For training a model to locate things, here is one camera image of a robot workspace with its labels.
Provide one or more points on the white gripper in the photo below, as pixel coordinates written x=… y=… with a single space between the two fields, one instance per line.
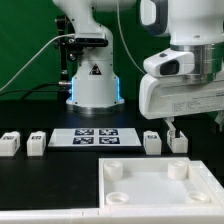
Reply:
x=170 y=97

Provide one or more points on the white L-shaped obstacle fence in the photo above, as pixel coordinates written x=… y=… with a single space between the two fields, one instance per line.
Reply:
x=117 y=215

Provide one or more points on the white square tabletop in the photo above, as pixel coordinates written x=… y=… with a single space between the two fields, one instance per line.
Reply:
x=157 y=182

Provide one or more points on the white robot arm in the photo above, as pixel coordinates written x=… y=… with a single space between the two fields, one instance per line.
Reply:
x=187 y=78

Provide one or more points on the white fiducial marker sheet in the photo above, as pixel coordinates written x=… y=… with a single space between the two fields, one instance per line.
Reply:
x=79 y=137

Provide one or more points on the black camera stand pole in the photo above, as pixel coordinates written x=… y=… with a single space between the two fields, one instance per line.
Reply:
x=64 y=27

